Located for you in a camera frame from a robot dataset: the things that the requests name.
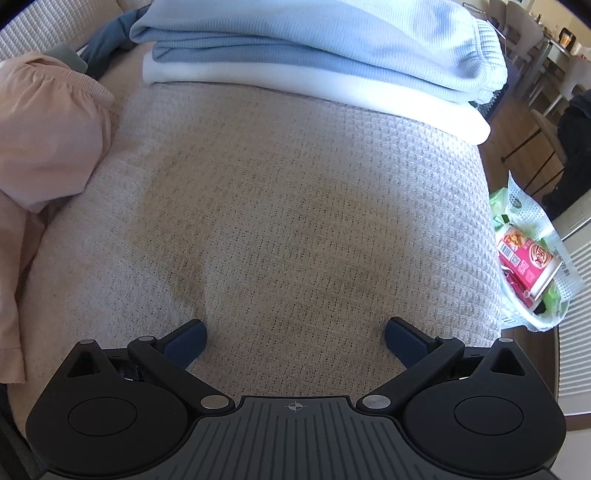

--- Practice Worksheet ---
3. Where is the white knit sweater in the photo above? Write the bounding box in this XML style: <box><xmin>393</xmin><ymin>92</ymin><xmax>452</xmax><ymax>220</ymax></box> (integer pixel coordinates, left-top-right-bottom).
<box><xmin>142</xmin><ymin>53</ymin><xmax>491</xmax><ymax>145</ymax></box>

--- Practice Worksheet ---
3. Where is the light blue hoodie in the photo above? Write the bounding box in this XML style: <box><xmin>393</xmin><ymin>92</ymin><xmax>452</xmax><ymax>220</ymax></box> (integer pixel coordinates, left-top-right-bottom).
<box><xmin>130</xmin><ymin>1</ymin><xmax>508</xmax><ymax>104</ymax></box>

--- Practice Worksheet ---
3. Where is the bag of snacks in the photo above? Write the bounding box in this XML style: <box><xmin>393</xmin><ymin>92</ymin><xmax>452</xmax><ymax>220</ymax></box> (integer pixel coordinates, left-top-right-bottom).
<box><xmin>489</xmin><ymin>177</ymin><xmax>588</xmax><ymax>332</ymax></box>

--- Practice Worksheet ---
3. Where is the cream sofa with cover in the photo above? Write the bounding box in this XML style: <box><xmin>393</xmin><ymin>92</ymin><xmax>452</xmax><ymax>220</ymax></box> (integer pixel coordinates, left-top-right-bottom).
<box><xmin>0</xmin><ymin>0</ymin><xmax>505</xmax><ymax>434</ymax></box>

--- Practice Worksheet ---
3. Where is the wooden stool with metal legs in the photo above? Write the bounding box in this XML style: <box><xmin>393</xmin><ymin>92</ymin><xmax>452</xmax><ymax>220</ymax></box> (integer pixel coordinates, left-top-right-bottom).
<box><xmin>500</xmin><ymin>109</ymin><xmax>566</xmax><ymax>196</ymax></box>

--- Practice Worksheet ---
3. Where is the pink garment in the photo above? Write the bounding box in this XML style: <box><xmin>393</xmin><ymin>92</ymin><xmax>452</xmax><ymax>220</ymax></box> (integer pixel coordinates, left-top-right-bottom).
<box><xmin>1</xmin><ymin>52</ymin><xmax>114</xmax><ymax>384</ymax></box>

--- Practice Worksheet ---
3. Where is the man in blue jacket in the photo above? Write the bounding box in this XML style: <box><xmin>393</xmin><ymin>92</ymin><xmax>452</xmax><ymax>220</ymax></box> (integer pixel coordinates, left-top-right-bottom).
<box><xmin>542</xmin><ymin>90</ymin><xmax>591</xmax><ymax>220</ymax></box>

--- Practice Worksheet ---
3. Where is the dining table with chairs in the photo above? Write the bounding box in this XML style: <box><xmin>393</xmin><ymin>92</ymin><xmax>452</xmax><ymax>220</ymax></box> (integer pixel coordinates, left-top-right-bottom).
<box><xmin>477</xmin><ymin>1</ymin><xmax>590</xmax><ymax>120</ymax></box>

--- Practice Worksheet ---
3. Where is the dark blue garment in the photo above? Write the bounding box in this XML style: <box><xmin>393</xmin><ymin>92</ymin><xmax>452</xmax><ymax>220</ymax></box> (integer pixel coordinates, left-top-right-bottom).
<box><xmin>79</xmin><ymin>5</ymin><xmax>149</xmax><ymax>80</ymax></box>

